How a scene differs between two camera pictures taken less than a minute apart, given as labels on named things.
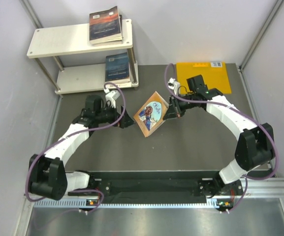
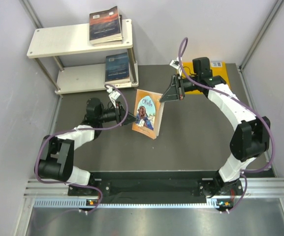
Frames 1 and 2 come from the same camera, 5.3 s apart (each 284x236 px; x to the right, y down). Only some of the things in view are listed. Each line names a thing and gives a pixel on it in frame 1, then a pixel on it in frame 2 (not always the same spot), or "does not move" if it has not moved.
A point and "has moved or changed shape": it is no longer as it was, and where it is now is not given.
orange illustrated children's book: [151, 113] has moved or changed shape
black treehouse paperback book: [115, 42] does not move
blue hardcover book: [116, 66] does not move
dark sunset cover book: [104, 26] does not move
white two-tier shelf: [74, 40] does not move
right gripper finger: [173, 111] -> [172, 93]
